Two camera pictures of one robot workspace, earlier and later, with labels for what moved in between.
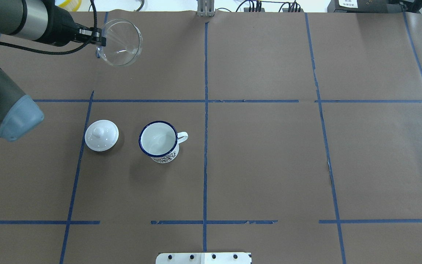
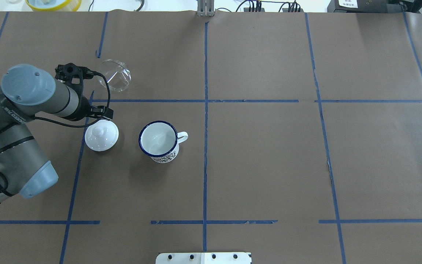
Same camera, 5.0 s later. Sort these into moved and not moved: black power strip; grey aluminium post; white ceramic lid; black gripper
Moved: black gripper
Not moved: white ceramic lid; black power strip; grey aluminium post
